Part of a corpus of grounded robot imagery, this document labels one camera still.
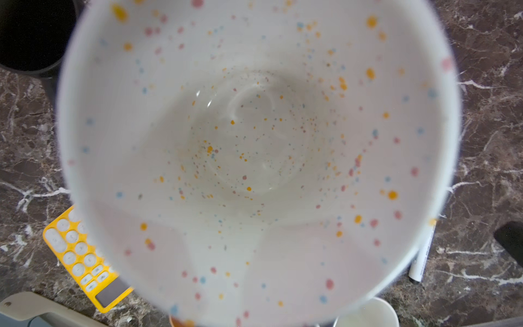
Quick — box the black mug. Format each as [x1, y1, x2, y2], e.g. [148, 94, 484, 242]
[1, 0, 85, 105]

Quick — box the grey blue stapler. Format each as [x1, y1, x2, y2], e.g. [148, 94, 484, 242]
[1, 292, 106, 327]

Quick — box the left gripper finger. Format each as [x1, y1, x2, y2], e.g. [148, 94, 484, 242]
[494, 222, 523, 267]

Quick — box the white mug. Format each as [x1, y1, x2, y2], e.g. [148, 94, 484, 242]
[57, 1, 461, 326]

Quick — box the light blue mug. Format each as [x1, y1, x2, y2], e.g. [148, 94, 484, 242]
[334, 298, 400, 327]

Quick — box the black white marker pen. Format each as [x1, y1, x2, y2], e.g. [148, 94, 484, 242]
[408, 221, 437, 283]

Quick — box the yellow calculator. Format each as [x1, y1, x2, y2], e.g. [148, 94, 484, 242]
[42, 207, 133, 313]

